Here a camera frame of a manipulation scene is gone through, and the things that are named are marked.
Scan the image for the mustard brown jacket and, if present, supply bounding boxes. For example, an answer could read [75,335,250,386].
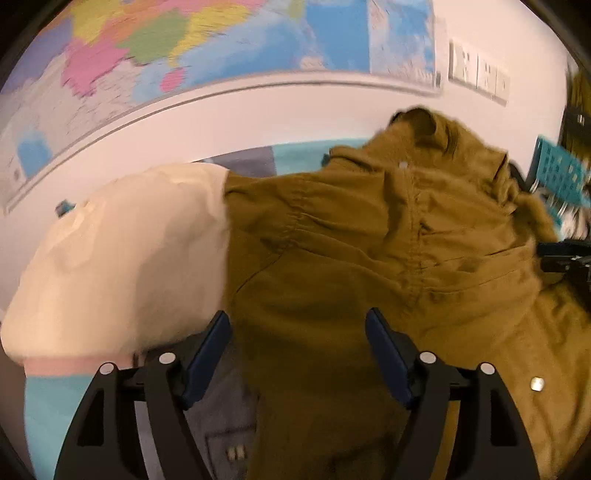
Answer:
[224,108,590,479]

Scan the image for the olive hanging clothes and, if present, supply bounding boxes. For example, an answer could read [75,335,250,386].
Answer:
[559,70,590,167]

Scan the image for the top teal plastic basket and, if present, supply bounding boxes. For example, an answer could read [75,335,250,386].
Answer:
[528,136,590,208]

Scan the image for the teal grey patterned bedsheet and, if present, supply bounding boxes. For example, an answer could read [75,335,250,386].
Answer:
[22,138,371,480]

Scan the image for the cream folded garment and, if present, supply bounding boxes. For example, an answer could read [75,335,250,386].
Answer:
[1,163,229,362]

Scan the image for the white network wall plate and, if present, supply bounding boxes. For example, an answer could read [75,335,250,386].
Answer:
[494,69,511,105]

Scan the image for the middle white wall socket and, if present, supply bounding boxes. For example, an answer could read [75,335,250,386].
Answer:
[477,55,497,96]

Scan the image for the white wall socket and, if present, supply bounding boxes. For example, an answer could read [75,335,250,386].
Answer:
[449,39,478,89]
[477,55,497,96]

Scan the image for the left white wall socket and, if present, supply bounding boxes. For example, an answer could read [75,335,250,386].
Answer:
[449,39,478,89]

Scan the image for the colourful wall map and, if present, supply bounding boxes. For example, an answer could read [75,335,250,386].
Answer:
[1,0,436,202]

